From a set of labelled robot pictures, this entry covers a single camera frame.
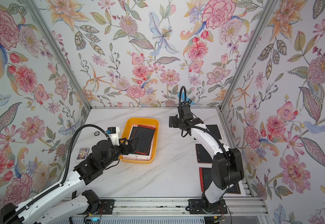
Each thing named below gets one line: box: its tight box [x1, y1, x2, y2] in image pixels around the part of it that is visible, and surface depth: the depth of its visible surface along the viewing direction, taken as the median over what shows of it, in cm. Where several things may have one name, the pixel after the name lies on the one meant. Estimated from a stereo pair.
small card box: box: [75, 147, 91, 164], surface depth 92 cm
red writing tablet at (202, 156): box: [195, 143, 213, 164], surface depth 92 cm
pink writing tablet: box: [122, 124, 157, 161], surface depth 95 cm
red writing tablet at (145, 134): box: [132, 124, 156, 155], surface depth 103 cm
